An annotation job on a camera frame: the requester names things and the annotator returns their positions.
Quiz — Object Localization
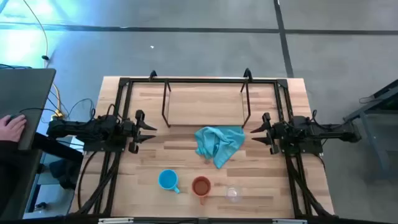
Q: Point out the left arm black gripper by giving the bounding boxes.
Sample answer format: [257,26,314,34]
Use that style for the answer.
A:
[123,110,158,154]

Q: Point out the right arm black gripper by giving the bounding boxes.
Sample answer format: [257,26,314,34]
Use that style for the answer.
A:
[250,112,284,156]

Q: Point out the blue mug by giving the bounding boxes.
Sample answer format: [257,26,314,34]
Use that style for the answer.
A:
[157,169,181,195]

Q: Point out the clear glass cup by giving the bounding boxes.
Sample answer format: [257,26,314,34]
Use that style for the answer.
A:
[225,185,244,205]

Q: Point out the orange mug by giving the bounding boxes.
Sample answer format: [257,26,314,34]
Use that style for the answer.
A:
[191,175,212,205]

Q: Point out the teal cloth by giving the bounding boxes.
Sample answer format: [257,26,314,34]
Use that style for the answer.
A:
[194,125,246,170]

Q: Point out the black desk leg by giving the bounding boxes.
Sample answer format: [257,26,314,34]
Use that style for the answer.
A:
[32,132,85,164]

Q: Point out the black bag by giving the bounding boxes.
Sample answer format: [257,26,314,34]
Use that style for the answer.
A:
[49,157,80,190]

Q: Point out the gray metal table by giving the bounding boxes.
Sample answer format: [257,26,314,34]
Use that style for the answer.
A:
[343,79,398,182]

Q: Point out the dark gray desk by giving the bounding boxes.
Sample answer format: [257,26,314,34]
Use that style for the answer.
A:
[0,67,57,220]

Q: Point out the person's hand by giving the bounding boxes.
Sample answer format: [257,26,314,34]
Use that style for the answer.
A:
[0,114,27,143]

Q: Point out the black floor cables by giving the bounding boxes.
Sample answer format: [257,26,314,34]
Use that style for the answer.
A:
[46,98,96,122]

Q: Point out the wooden shelf black metal frame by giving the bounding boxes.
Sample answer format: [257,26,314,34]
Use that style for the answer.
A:
[160,78,252,129]

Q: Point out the yellow extension cord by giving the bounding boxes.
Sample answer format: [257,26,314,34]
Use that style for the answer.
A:
[49,83,66,121]

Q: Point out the silver bracket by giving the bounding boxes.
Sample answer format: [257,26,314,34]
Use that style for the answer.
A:
[98,217,135,224]
[272,218,308,224]

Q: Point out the black mouse cable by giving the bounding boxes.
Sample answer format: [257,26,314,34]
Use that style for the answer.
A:
[17,107,60,118]

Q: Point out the thin yellow cable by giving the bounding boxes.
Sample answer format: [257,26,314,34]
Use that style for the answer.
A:
[22,0,50,68]

